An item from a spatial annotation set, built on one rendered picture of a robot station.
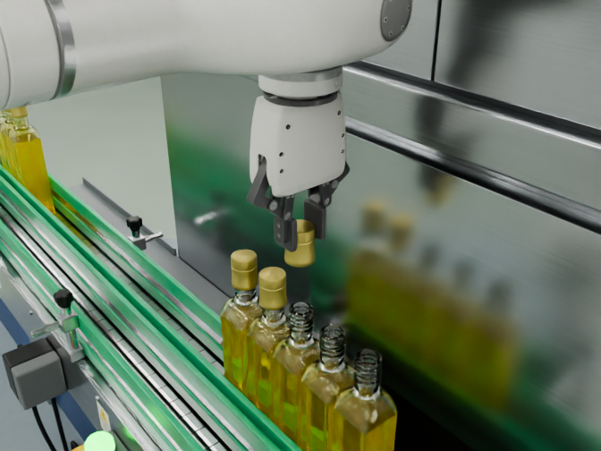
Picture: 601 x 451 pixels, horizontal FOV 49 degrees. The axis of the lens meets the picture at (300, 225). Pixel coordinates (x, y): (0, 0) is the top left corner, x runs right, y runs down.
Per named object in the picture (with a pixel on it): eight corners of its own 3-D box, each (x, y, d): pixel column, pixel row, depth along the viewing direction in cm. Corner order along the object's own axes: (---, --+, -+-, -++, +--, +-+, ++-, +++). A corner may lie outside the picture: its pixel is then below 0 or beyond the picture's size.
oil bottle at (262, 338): (303, 439, 96) (304, 319, 86) (273, 459, 93) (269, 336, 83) (279, 418, 100) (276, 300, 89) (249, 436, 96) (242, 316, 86)
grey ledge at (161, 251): (321, 413, 113) (322, 361, 108) (280, 438, 109) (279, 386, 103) (90, 214, 178) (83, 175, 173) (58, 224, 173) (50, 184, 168)
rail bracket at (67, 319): (88, 361, 112) (75, 294, 105) (45, 379, 108) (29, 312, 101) (79, 349, 114) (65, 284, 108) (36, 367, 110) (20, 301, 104)
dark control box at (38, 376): (69, 394, 123) (61, 358, 119) (25, 413, 118) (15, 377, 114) (52, 370, 128) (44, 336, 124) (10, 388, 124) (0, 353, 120)
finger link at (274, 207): (279, 186, 72) (280, 240, 75) (255, 194, 70) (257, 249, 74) (297, 196, 70) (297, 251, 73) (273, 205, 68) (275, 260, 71)
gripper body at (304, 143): (315, 65, 72) (314, 161, 77) (237, 82, 66) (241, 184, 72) (363, 80, 67) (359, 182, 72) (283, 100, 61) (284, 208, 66)
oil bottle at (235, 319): (277, 418, 100) (275, 300, 89) (246, 436, 97) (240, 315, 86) (256, 397, 103) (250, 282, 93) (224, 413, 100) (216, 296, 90)
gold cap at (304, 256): (321, 260, 76) (322, 226, 74) (297, 270, 74) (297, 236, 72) (301, 248, 79) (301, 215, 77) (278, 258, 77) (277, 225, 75)
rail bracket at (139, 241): (170, 271, 136) (164, 213, 130) (139, 283, 132) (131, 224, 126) (161, 263, 139) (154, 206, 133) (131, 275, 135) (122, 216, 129)
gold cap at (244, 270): (240, 274, 91) (238, 246, 89) (263, 279, 89) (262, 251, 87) (226, 286, 88) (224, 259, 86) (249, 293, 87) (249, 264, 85)
